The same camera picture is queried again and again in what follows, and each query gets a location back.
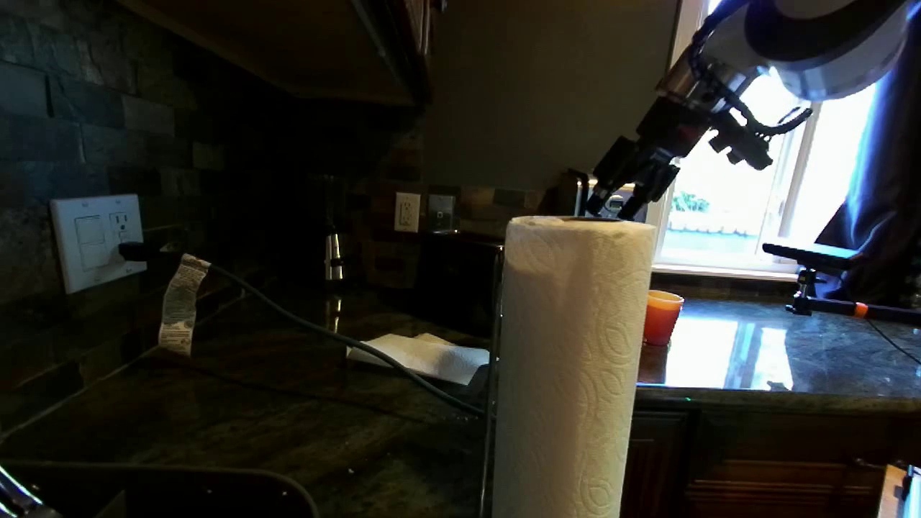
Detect chrome and black toaster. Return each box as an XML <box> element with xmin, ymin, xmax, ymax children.
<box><xmin>412</xmin><ymin>227</ymin><xmax>510</xmax><ymax>341</ymax></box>

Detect white paper towel roll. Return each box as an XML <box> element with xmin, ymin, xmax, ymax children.
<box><xmin>490</xmin><ymin>214</ymin><xmax>658</xmax><ymax>518</ymax></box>

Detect black camera tripod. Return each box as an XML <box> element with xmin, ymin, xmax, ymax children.
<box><xmin>761</xmin><ymin>240</ymin><xmax>921</xmax><ymax>329</ymax></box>

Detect black power cable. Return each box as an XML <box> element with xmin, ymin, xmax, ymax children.
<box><xmin>116</xmin><ymin>240</ymin><xmax>490</xmax><ymax>420</ymax></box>

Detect white switch plate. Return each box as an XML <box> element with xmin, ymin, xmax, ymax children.
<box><xmin>391</xmin><ymin>190</ymin><xmax>425</xmax><ymax>237</ymax></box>

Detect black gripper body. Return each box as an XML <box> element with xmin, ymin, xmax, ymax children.
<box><xmin>599</xmin><ymin>92</ymin><xmax>719</xmax><ymax>208</ymax></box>

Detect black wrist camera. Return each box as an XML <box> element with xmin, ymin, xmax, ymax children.
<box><xmin>705</xmin><ymin>112</ymin><xmax>778</xmax><ymax>172</ymax></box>

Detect metal paper towel holder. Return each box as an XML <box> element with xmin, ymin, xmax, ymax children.
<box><xmin>476</xmin><ymin>241</ymin><xmax>507</xmax><ymax>518</ymax></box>

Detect white wall outlet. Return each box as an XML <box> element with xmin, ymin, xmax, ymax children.
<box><xmin>50</xmin><ymin>194</ymin><xmax>149</xmax><ymax>296</ymax></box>

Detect orange plastic cup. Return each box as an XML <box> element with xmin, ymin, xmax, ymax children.
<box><xmin>643</xmin><ymin>287</ymin><xmax>687</xmax><ymax>351</ymax></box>

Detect wooden cabinet drawers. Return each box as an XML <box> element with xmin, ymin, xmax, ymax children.
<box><xmin>623</xmin><ymin>400</ymin><xmax>921</xmax><ymax>518</ymax></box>

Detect kitchen sink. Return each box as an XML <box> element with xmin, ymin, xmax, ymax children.
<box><xmin>0</xmin><ymin>459</ymin><xmax>322</xmax><ymax>518</ymax></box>

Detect dark range hood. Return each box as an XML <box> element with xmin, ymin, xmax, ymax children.
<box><xmin>119</xmin><ymin>0</ymin><xmax>434</xmax><ymax>109</ymax></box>

